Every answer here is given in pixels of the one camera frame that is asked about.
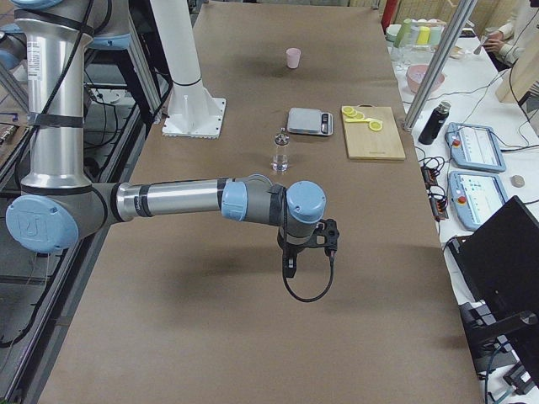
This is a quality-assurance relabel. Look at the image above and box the grey digital kitchen scale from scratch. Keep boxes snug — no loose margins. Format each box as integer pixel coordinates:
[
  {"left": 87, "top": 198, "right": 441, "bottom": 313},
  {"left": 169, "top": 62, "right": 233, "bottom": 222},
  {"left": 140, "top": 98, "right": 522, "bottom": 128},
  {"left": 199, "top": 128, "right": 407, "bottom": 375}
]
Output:
[{"left": 286, "top": 108, "right": 334, "bottom": 136}]

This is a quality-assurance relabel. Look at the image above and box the lower blue teach pendant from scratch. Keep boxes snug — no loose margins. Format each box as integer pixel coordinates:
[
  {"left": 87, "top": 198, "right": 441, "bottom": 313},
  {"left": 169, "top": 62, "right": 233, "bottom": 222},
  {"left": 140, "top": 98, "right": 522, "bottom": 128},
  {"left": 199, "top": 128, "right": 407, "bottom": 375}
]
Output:
[{"left": 448, "top": 171, "right": 509, "bottom": 231}]

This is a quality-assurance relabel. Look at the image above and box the yellow plastic knife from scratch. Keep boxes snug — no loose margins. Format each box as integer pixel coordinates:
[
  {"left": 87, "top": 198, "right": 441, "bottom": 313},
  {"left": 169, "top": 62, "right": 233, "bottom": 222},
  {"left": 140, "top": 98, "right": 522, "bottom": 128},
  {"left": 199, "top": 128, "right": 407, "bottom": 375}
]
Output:
[{"left": 344, "top": 118, "right": 372, "bottom": 124}]

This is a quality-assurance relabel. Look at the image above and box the bamboo cutting board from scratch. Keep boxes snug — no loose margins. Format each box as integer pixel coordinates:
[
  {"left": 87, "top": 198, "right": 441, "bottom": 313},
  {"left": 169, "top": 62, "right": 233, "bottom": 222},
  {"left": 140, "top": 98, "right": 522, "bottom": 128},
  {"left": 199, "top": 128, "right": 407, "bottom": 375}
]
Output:
[{"left": 340, "top": 105, "right": 405, "bottom": 161}]

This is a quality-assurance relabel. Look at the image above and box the pink plastic cup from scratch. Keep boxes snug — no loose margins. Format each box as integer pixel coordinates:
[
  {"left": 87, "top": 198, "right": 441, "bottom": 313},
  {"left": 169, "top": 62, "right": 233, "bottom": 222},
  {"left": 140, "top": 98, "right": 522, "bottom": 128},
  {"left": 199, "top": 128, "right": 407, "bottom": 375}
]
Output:
[{"left": 286, "top": 47, "right": 302, "bottom": 69}]

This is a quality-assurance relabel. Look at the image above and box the black braided camera cable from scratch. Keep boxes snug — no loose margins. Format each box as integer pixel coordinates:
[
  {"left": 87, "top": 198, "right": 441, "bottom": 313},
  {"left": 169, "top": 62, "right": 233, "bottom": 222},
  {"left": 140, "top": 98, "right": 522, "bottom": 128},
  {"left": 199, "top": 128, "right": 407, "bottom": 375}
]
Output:
[{"left": 281, "top": 247, "right": 338, "bottom": 303}]

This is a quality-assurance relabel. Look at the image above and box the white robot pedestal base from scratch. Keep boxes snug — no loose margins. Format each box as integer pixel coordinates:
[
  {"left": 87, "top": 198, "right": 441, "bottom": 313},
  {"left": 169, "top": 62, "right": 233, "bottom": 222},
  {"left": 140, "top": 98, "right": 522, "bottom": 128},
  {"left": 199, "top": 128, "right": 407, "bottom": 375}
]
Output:
[{"left": 151, "top": 0, "right": 227, "bottom": 139}]

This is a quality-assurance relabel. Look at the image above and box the pink bowl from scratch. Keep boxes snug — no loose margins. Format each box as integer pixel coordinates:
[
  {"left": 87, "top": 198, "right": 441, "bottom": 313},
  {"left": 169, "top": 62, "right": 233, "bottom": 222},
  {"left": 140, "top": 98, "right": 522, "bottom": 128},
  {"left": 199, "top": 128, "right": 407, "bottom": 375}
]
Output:
[{"left": 406, "top": 64, "right": 446, "bottom": 94}]

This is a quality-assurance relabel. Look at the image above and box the green cup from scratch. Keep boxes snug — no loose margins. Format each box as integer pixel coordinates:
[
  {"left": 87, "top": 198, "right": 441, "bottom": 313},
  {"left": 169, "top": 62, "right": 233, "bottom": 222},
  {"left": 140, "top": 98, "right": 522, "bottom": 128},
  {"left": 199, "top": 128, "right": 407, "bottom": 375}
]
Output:
[{"left": 393, "top": 19, "right": 414, "bottom": 48}]

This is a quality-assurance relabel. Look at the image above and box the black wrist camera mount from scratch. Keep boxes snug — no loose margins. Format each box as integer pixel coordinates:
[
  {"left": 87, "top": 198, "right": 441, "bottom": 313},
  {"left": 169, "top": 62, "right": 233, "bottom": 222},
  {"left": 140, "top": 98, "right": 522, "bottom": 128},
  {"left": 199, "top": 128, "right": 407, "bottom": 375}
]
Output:
[{"left": 313, "top": 219, "right": 339, "bottom": 252}]

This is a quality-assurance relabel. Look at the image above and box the lemon slice near board centre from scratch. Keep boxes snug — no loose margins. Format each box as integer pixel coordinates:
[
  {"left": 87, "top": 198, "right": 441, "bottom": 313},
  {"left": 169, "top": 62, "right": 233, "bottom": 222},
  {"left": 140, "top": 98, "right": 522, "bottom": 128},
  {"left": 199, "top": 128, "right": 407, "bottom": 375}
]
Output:
[{"left": 368, "top": 120, "right": 383, "bottom": 132}]

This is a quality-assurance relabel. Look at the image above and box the glass sauce bottle metal spout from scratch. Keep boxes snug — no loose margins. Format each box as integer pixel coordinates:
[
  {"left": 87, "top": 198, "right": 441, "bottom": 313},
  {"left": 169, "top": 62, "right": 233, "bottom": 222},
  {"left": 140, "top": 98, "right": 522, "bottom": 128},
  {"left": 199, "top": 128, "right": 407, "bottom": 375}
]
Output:
[{"left": 271, "top": 128, "right": 290, "bottom": 173}]

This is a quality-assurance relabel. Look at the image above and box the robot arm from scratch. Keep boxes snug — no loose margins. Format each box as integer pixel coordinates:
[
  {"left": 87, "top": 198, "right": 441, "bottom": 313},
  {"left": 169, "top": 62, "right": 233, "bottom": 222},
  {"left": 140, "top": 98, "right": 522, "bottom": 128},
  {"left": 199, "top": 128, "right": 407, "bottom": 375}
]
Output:
[{"left": 6, "top": 1, "right": 335, "bottom": 278}]

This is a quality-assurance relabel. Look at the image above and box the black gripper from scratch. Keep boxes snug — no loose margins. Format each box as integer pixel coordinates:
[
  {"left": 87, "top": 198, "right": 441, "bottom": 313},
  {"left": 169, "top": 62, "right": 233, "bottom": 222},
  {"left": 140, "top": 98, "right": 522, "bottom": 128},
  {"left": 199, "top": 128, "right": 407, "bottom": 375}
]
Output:
[{"left": 277, "top": 235, "right": 310, "bottom": 279}]

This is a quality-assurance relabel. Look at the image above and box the black water bottle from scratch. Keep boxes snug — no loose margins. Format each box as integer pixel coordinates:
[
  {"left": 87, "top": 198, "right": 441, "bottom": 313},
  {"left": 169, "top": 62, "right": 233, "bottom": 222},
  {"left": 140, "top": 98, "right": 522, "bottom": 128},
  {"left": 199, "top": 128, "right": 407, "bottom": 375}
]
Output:
[{"left": 418, "top": 101, "right": 451, "bottom": 146}]

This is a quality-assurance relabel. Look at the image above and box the black monitor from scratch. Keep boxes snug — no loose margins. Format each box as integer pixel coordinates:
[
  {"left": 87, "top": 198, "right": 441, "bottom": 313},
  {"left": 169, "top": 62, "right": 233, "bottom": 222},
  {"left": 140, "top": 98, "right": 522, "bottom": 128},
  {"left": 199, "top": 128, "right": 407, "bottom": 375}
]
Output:
[{"left": 450, "top": 196, "right": 538, "bottom": 382}]

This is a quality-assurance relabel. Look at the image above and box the blue teach pendant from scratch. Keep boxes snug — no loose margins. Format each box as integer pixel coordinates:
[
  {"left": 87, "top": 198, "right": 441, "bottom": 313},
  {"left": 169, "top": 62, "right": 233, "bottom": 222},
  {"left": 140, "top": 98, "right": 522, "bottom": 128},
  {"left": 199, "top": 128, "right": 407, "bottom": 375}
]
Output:
[
  {"left": 448, "top": 171, "right": 509, "bottom": 231},
  {"left": 445, "top": 122, "right": 506, "bottom": 173}
]

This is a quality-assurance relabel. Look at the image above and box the round brown coaster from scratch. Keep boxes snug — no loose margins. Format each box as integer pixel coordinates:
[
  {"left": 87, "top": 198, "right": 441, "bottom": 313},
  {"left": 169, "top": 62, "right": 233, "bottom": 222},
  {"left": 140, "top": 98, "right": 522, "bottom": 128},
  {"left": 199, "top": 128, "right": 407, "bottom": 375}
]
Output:
[{"left": 510, "top": 175, "right": 526, "bottom": 188}]

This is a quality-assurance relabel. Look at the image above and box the aluminium frame post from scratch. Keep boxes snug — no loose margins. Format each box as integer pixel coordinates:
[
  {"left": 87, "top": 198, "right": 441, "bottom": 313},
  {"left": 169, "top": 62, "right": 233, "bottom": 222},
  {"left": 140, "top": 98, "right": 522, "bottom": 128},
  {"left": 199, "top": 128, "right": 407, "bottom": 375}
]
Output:
[{"left": 403, "top": 0, "right": 478, "bottom": 132}]

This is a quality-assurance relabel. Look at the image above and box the black power strip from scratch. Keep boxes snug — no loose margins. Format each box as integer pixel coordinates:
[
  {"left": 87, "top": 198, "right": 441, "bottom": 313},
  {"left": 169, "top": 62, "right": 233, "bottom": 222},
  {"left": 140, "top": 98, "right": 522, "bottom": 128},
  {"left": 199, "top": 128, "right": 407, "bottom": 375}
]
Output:
[{"left": 421, "top": 166, "right": 449, "bottom": 222}]

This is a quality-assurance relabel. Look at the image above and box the upper blue teach pendant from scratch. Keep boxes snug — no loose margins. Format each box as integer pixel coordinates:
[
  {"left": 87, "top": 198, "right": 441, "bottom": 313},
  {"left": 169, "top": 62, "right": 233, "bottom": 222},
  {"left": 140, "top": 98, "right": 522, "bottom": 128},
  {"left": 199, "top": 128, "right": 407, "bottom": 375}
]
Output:
[{"left": 445, "top": 122, "right": 506, "bottom": 173}]

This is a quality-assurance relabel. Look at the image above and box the yellow cup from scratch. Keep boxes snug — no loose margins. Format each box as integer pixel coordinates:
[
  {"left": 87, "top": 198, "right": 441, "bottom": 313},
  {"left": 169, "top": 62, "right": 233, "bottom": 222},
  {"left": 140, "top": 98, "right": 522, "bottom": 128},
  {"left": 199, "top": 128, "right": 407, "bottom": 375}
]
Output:
[{"left": 413, "top": 25, "right": 430, "bottom": 45}]

